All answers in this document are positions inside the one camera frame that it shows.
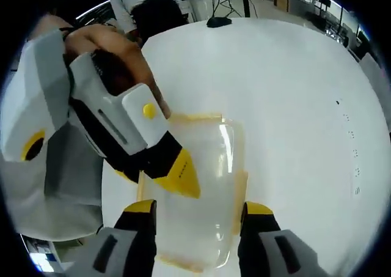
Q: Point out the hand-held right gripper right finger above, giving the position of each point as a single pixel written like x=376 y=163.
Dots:
x=259 y=228

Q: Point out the clear food container yellow latches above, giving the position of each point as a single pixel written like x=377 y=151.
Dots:
x=195 y=167

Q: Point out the black microphone base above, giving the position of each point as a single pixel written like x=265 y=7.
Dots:
x=218 y=22

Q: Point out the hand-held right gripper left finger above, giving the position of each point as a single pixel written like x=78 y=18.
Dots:
x=136 y=237

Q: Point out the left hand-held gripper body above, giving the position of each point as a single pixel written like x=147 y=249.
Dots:
x=33 y=105

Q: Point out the wooden board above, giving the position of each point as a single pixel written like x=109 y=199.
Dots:
x=281 y=2

